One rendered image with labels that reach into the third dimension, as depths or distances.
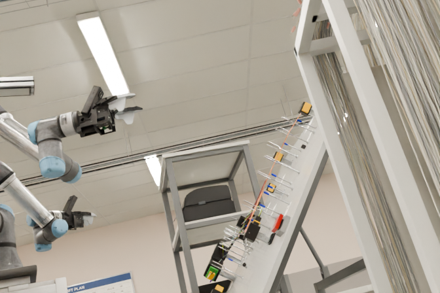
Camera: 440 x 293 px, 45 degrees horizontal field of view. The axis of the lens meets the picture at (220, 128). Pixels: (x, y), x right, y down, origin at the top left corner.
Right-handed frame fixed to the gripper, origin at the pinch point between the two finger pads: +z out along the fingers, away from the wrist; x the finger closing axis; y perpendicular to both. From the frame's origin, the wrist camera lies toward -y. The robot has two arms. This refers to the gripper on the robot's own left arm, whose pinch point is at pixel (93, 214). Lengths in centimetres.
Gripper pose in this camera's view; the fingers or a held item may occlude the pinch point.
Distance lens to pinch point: 286.6
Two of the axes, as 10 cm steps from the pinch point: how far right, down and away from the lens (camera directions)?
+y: 1.3, 9.4, -3.0
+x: 7.1, -3.0, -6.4
